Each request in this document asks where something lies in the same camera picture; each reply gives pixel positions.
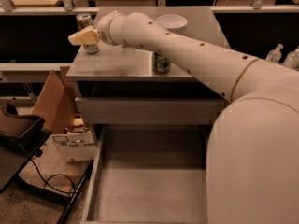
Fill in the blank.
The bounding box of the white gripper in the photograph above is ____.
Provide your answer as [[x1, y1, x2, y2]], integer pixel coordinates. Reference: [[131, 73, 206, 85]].
[[68, 10, 123, 46]]

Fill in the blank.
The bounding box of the silver blue redbull can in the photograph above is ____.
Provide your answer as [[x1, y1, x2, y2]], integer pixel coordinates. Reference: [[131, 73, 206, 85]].
[[76, 13, 99, 54]]

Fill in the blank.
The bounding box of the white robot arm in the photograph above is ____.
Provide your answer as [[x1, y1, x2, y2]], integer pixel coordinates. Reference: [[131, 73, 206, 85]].
[[68, 11, 299, 224]]

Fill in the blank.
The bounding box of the closed grey top drawer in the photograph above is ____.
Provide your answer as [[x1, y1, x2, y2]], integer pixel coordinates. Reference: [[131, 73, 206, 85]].
[[76, 97, 227, 125]]

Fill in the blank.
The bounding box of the green soda can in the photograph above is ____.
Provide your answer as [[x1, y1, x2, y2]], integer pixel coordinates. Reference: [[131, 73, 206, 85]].
[[152, 52, 171, 73]]

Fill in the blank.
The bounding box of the grey drawer cabinet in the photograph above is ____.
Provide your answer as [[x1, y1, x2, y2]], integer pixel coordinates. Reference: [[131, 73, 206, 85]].
[[65, 6, 232, 158]]

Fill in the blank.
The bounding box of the open grey middle drawer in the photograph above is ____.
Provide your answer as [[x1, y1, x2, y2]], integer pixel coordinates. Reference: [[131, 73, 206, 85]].
[[80, 125, 208, 224]]

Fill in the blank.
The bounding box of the brown cardboard box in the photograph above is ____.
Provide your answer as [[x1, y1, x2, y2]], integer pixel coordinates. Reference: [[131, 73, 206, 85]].
[[32, 66, 78, 134]]

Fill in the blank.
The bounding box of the white bowl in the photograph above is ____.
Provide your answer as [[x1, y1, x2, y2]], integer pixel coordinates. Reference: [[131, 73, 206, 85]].
[[156, 14, 188, 33]]

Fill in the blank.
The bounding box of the white printed cardboard box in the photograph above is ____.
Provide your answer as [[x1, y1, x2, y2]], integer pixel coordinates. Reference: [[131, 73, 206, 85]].
[[50, 133, 97, 162]]

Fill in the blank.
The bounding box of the black stand with tray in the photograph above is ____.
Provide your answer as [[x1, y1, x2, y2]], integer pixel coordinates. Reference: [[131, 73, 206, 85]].
[[0, 103, 93, 224]]

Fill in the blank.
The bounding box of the clear soap dispenser bottle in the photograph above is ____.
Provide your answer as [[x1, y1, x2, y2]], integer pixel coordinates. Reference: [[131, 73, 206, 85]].
[[266, 44, 283, 63]]

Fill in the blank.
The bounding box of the black cable on floor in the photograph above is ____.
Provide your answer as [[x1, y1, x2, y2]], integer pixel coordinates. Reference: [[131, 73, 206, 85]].
[[29, 158, 87, 196]]

